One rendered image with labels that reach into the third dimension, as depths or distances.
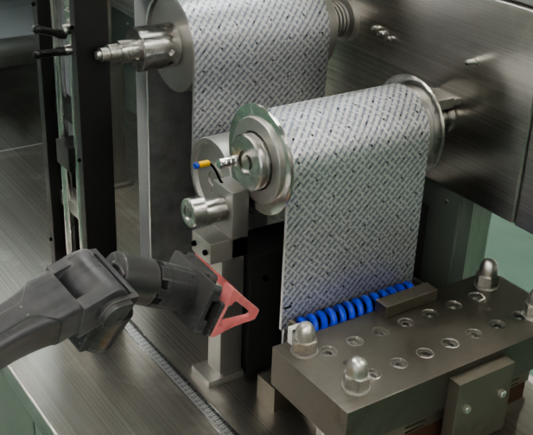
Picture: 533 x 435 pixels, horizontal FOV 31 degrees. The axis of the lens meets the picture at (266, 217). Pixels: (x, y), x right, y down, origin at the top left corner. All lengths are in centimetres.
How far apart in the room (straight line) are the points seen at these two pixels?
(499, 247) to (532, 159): 248
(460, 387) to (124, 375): 49
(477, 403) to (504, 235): 263
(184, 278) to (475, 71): 52
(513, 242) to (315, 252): 262
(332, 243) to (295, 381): 19
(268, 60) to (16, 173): 81
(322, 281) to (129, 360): 33
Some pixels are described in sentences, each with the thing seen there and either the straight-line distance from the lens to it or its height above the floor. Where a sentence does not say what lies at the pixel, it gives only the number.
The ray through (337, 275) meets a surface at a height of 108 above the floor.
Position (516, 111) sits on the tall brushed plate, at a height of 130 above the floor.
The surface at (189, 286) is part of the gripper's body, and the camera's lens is 114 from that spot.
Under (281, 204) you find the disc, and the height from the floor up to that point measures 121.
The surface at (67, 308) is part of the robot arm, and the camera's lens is 102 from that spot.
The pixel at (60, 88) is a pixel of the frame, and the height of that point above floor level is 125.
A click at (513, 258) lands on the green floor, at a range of 373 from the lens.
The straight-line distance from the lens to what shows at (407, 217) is 136.
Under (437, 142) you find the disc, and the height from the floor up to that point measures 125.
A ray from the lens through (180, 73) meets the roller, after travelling 141.
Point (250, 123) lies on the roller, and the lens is 123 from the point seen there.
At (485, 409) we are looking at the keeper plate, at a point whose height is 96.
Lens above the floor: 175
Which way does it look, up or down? 27 degrees down
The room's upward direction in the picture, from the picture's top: 2 degrees clockwise
